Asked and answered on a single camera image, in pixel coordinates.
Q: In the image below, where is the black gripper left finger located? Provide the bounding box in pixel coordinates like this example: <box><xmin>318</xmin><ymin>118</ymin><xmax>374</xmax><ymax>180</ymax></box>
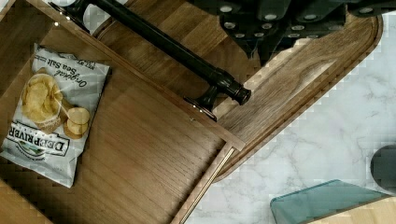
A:
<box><xmin>187</xmin><ymin>0</ymin><xmax>292</xmax><ymax>60</ymax></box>

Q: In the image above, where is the Deep River chips bag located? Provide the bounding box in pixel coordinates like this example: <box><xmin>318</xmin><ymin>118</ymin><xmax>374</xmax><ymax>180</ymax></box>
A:
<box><xmin>1</xmin><ymin>44</ymin><xmax>110</xmax><ymax>188</ymax></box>

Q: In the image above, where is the wooden serving tray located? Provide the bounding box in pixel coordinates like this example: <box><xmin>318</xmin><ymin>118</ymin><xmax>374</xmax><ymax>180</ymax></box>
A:
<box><xmin>92</xmin><ymin>0</ymin><xmax>385</xmax><ymax>183</ymax></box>

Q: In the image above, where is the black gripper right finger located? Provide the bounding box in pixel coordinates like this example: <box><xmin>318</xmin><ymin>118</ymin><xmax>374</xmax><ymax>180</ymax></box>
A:
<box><xmin>258</xmin><ymin>0</ymin><xmax>395</xmax><ymax>65</ymax></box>

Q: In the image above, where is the dark round object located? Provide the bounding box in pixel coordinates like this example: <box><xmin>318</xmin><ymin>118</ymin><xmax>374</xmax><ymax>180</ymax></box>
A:
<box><xmin>370</xmin><ymin>145</ymin><xmax>396</xmax><ymax>193</ymax></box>

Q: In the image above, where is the teal glass canister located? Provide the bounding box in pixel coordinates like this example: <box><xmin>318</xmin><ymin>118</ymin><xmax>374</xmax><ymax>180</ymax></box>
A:
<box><xmin>270</xmin><ymin>179</ymin><xmax>388</xmax><ymax>224</ymax></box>

